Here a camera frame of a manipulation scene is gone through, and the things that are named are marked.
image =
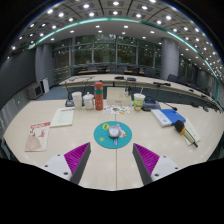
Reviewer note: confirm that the white printed document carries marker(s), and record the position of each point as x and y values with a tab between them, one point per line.
62	117

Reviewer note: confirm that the cream cardboard box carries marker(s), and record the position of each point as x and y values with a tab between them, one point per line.
117	96

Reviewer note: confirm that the curved cream conference desk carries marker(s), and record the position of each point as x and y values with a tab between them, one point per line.
103	79

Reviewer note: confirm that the white booklet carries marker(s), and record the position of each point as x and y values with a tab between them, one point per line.
195	131

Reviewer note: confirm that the white lidded mug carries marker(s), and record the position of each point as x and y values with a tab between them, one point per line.
88	101

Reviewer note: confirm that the printed drink cup with straw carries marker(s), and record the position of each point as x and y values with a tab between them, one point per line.
139	102

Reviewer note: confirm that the dark office chairs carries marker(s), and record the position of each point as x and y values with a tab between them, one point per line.
172	78

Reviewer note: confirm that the silver computer mouse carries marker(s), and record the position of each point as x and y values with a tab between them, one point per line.
114	131

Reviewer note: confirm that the ceiling lights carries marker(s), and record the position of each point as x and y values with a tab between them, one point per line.
115	12

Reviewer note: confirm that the black gooseneck microphone base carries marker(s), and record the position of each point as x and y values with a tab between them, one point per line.
69	103

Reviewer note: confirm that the black conference microphone console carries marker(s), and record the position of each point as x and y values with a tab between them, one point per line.
151	105

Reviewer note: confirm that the colourful sticker sheet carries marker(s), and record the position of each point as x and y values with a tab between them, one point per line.
116	109

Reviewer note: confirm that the red and white leaflet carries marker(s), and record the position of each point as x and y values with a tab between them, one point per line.
37	136

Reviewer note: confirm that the blue and white book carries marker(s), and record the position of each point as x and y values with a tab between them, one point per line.
171	116

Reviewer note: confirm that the round teal cartoon mouse pad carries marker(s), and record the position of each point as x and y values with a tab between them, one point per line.
101	136

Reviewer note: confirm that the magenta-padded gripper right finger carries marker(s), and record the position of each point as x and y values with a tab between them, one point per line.
146	159

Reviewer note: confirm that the red bottle with green band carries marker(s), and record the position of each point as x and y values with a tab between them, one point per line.
98	96

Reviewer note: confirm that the grey floor cabinet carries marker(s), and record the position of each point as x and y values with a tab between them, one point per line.
35	91

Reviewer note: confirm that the white paper cup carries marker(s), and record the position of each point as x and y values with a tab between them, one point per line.
77	100

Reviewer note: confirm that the white standing board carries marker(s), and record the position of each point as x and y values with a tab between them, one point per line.
45	85

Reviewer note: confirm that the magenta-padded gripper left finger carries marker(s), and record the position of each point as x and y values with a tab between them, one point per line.
80	159

